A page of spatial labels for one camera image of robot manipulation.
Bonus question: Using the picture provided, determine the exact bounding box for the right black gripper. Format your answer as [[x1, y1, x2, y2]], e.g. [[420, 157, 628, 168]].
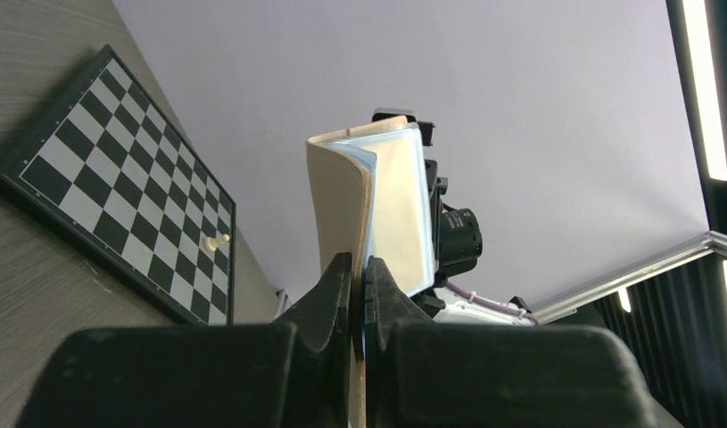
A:
[[371, 108, 483, 290]]

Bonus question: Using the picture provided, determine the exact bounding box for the black and white chessboard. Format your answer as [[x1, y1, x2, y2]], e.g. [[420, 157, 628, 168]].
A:
[[0, 45, 236, 325]]

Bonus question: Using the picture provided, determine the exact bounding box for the beige leather card holder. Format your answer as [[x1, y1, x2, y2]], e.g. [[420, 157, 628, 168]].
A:
[[306, 115, 435, 427]]

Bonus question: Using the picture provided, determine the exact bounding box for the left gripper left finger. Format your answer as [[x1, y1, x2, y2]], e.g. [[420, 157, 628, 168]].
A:
[[17, 253, 352, 427]]

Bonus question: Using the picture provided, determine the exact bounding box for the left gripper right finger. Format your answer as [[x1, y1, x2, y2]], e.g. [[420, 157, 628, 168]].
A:
[[364, 258, 657, 427]]

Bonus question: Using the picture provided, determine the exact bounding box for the white chess pawn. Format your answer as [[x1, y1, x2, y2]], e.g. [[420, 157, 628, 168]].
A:
[[202, 234, 231, 252]]

